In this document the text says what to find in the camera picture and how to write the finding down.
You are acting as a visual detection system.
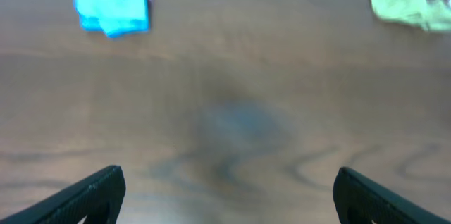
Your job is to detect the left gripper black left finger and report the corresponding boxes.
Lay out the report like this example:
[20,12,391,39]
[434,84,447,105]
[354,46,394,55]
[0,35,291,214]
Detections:
[1,165,126,224]

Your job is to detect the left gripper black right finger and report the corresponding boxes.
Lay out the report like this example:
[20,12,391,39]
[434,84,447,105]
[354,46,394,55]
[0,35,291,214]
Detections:
[333,167,450,224]

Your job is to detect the folded blue cloth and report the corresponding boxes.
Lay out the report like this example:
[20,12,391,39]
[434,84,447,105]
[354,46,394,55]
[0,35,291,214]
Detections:
[73,0,152,38]

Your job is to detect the crumpled green microfiber cloth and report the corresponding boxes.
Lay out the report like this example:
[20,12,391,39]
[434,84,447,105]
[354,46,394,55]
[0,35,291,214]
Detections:
[370,0,450,32]

